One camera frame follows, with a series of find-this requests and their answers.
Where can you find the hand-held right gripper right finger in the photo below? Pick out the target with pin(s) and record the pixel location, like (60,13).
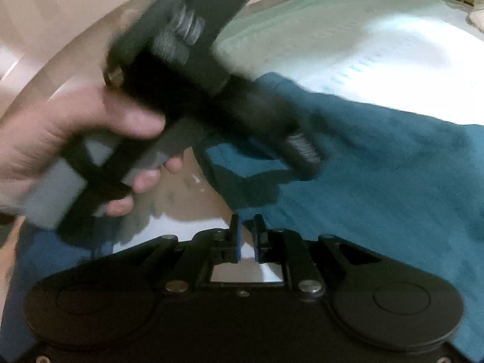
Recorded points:
(260,240)

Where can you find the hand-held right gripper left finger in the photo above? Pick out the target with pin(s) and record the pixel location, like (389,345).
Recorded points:
(235,240)

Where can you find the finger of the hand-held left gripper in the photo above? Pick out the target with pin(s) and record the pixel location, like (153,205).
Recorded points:
(264,117)

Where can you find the teal pants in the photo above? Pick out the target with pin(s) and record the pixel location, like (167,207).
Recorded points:
(378,181)

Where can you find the person's left hand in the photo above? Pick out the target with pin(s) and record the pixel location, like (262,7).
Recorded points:
(45,121)

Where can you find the floral bed blanket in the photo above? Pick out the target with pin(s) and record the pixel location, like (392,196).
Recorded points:
(378,45)

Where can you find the person's blue jeans leg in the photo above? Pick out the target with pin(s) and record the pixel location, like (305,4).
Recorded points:
(26,272)

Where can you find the cream floral pillow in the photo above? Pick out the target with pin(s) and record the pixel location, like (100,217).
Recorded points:
(477,19)

